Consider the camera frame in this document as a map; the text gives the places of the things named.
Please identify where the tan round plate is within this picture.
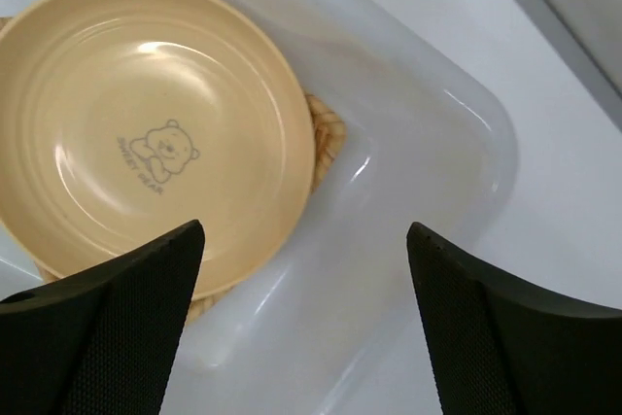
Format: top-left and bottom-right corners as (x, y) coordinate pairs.
(1, 0), (315, 297)

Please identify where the clear plastic bin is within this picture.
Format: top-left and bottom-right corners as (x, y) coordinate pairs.
(1, 0), (517, 414)

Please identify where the woven bamboo triangular basket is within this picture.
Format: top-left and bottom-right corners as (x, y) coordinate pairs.
(0, 16), (349, 325)

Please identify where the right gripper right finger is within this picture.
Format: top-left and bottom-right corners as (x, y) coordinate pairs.
(406, 223), (621, 414)

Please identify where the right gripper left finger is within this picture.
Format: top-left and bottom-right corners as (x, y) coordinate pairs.
(1, 220), (205, 414)

